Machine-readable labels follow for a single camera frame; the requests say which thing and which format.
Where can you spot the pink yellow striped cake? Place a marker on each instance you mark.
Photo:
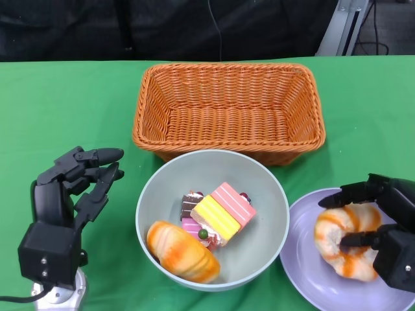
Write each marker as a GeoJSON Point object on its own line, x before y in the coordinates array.
{"type": "Point", "coordinates": [223, 210]}

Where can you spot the pale green bowl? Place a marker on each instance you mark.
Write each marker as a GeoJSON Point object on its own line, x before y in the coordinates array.
{"type": "Point", "coordinates": [168, 181]}

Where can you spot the orange wicker basket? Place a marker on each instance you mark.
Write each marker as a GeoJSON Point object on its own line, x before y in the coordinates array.
{"type": "Point", "coordinates": [227, 123]}

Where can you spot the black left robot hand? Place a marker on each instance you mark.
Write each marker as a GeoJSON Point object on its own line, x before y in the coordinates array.
{"type": "Point", "coordinates": [48, 204]}

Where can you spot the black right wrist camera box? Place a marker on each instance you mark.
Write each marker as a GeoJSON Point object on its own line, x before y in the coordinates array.
{"type": "Point", "coordinates": [398, 262]}

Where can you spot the lavender plate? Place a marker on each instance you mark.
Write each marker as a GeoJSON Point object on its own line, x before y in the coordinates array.
{"type": "Point", "coordinates": [304, 282]}

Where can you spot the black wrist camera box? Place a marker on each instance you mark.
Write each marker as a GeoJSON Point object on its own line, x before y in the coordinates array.
{"type": "Point", "coordinates": [48, 252]}
{"type": "Point", "coordinates": [398, 262]}

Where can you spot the orange oval bread loaf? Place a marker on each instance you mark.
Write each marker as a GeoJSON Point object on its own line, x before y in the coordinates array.
{"type": "Point", "coordinates": [181, 252]}

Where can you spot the black backdrop cloth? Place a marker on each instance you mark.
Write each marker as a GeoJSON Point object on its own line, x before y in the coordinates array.
{"type": "Point", "coordinates": [129, 26]}

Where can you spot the chocolate layered cake slice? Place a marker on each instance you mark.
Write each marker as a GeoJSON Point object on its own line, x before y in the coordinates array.
{"type": "Point", "coordinates": [188, 205]}

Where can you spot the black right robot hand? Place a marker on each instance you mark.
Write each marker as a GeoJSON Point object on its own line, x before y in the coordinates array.
{"type": "Point", "coordinates": [398, 197]}

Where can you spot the grey metal stand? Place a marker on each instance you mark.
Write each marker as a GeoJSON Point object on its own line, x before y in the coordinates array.
{"type": "Point", "coordinates": [340, 29]}

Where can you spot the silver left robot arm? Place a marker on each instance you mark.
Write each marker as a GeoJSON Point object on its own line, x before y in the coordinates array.
{"type": "Point", "coordinates": [61, 294]}

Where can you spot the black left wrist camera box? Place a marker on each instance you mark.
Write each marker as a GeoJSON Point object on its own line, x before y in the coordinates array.
{"type": "Point", "coordinates": [48, 252]}

